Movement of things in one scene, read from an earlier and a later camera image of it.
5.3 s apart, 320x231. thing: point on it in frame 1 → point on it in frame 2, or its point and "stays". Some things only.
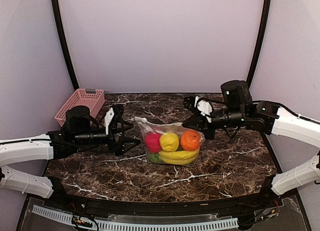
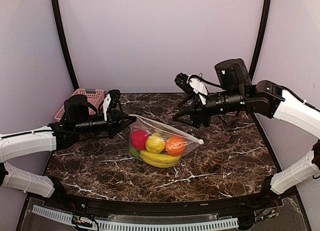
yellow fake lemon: [169, 142] → [155, 143]
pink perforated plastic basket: [92, 99] stays
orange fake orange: [190, 140] → [175, 146]
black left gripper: [117, 146] → [114, 121]
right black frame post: [266, 14] stays
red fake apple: [153, 142] → [139, 139]
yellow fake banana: [178, 157] → [159, 160]
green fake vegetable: [154, 157] → [135, 152]
